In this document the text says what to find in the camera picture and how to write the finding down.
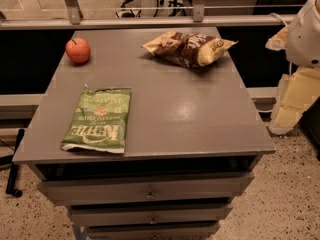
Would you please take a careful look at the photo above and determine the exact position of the grey drawer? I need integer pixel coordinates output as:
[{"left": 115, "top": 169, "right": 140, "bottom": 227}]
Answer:
[
  {"left": 38, "top": 172, "right": 254, "bottom": 206},
  {"left": 87, "top": 221, "right": 219, "bottom": 240},
  {"left": 68, "top": 202, "right": 232, "bottom": 226}
]

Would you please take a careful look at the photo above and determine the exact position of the green kettle chip bag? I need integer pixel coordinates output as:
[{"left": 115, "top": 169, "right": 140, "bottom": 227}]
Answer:
[{"left": 61, "top": 85, "right": 131, "bottom": 154}]

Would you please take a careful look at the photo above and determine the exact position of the red apple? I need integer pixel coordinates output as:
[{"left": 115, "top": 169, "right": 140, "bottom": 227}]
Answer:
[{"left": 65, "top": 38, "right": 91, "bottom": 64}]

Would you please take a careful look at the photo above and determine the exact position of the black pole on floor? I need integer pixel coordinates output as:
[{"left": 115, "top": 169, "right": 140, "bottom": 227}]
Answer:
[{"left": 6, "top": 129, "right": 24, "bottom": 198}]

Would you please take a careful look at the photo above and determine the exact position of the grey metal railing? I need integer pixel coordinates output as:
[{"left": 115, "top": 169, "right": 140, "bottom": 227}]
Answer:
[{"left": 0, "top": 0, "right": 305, "bottom": 30}]

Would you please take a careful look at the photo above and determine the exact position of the grey drawer cabinet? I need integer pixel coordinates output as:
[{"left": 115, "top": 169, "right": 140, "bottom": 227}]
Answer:
[{"left": 12, "top": 26, "right": 277, "bottom": 240}]

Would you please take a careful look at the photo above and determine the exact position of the black chair base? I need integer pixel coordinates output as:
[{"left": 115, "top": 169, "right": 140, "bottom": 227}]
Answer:
[{"left": 116, "top": 0, "right": 192, "bottom": 18}]

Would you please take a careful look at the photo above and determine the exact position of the brown chip bag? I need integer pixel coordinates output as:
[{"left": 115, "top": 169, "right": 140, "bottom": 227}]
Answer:
[{"left": 142, "top": 32, "right": 236, "bottom": 68}]

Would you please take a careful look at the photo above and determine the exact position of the middle grey drawer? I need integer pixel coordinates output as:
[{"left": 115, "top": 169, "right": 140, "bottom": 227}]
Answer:
[{"left": 68, "top": 202, "right": 232, "bottom": 226}]

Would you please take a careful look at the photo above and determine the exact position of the top grey drawer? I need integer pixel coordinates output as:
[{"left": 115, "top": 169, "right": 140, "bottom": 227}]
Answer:
[{"left": 38, "top": 172, "right": 254, "bottom": 206}]

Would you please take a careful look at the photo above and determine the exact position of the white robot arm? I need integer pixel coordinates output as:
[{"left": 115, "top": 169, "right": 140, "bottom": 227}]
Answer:
[{"left": 265, "top": 0, "right": 320, "bottom": 135}]

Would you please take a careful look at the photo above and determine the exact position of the bottom grey drawer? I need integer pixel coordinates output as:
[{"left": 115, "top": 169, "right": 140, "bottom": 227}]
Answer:
[{"left": 87, "top": 221, "right": 219, "bottom": 240}]

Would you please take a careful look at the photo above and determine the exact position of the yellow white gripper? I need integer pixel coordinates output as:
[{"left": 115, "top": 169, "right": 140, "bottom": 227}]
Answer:
[{"left": 269, "top": 67, "right": 320, "bottom": 135}]

